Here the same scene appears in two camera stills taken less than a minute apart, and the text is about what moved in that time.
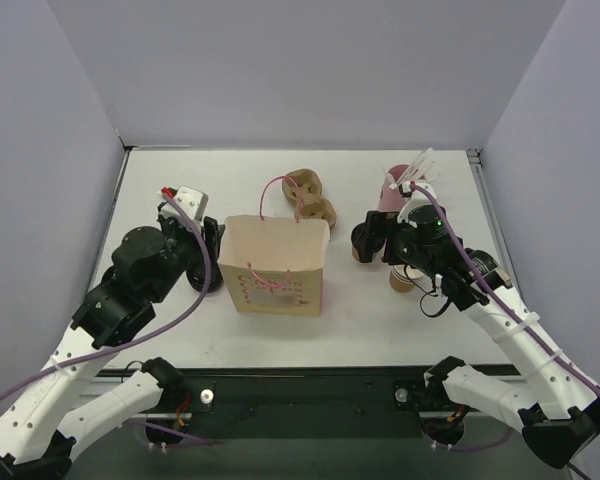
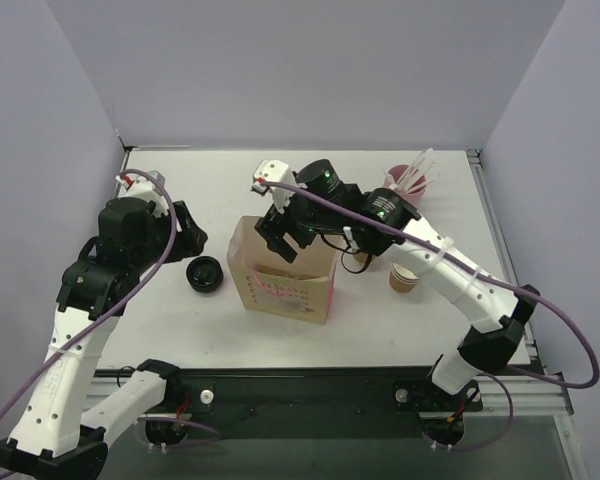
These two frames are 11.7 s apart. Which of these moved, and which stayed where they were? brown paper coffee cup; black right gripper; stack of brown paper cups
Moved: black right gripper
Stayed: stack of brown paper cups; brown paper coffee cup
